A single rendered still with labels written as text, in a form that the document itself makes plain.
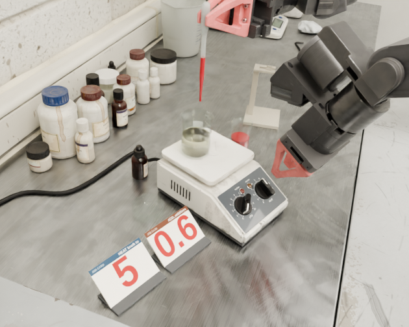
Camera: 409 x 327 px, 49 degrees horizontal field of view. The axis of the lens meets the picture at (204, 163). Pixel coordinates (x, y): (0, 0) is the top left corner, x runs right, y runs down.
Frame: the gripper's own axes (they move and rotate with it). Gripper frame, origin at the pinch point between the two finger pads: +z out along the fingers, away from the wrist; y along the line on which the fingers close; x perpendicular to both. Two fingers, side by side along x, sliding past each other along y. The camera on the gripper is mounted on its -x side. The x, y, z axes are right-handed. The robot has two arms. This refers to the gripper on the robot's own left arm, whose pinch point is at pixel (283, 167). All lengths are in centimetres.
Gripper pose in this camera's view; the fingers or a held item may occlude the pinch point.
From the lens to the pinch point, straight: 70.8
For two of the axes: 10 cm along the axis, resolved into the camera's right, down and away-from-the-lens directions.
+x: 6.1, 7.8, -1.4
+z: -4.3, 4.8, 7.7
